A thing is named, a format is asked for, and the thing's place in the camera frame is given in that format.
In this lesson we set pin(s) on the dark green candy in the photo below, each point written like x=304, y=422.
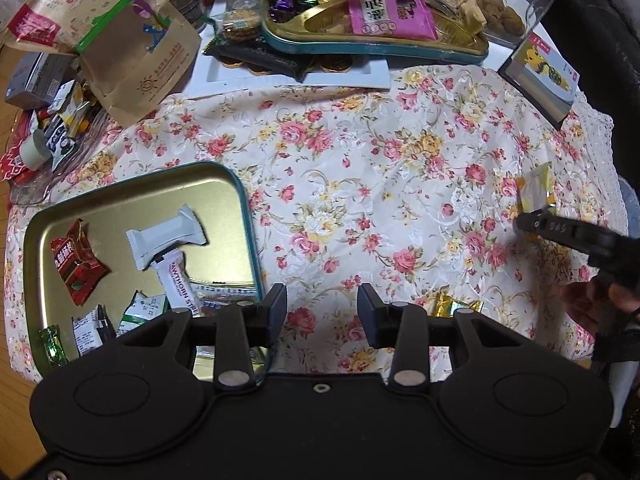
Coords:
x=52, y=345

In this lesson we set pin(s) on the long black snack packet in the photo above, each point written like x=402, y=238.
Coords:
x=255, y=57

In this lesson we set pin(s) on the kraft pouch red label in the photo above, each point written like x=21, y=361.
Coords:
x=40, y=15

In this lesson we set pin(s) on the green and white snack packet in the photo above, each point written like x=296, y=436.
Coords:
x=142, y=312

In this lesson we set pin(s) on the box with yellow picture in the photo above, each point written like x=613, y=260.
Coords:
x=540, y=67

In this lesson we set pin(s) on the floral tablecloth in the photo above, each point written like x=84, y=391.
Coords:
x=375, y=185

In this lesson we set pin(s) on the grey cardboard box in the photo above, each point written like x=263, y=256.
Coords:
x=37, y=77

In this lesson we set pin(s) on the white rectangular tray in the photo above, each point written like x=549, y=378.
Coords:
x=350, y=78

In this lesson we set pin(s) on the purple wrapped candy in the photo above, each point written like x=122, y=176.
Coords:
x=282, y=2

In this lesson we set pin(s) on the small white cup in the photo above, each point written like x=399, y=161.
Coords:
x=35, y=150

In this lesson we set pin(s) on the beige snack packet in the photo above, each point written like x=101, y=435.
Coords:
x=460, y=2

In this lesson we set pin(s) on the teal tin gold insert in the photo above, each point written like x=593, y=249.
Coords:
x=320, y=15

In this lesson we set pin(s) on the yellow and white snack packet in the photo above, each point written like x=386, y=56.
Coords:
x=537, y=190

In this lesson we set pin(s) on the gold tin tray teal rim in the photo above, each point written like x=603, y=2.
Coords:
x=210, y=200

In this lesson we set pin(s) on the white purple strip packet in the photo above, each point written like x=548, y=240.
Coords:
x=177, y=280

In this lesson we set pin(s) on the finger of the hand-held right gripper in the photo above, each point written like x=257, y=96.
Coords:
x=555, y=228

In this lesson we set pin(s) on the brown paper bag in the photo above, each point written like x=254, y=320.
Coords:
x=135, y=50

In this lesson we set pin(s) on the gold yellow candy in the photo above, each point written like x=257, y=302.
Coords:
x=450, y=305

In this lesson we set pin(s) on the person's right hand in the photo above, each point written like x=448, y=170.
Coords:
x=582, y=305

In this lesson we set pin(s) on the red zigzag edged packet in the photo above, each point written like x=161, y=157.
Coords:
x=10, y=166

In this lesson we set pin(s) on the clear glass plate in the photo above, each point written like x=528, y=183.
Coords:
x=95, y=135

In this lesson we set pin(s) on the glass jar with cookies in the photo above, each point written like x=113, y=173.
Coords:
x=510, y=5

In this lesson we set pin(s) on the pink snack packet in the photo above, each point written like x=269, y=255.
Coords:
x=390, y=10

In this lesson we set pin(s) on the gold coin chocolate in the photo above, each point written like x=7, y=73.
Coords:
x=335, y=65
x=257, y=69
x=232, y=64

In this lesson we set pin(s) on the dark furniture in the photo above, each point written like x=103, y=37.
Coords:
x=600, y=35

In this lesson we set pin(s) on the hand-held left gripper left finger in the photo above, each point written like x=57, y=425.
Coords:
x=276, y=312

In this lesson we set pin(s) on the plain white snack packet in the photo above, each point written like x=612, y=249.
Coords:
x=165, y=237

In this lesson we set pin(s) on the red snack packet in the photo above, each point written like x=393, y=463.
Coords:
x=75, y=260

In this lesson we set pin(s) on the white and black snack packet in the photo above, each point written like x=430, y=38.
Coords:
x=90, y=332

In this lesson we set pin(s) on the clear wrapped cookie packet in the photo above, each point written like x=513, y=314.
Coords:
x=240, y=25

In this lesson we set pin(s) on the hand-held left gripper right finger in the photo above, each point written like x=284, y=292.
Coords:
x=367, y=317

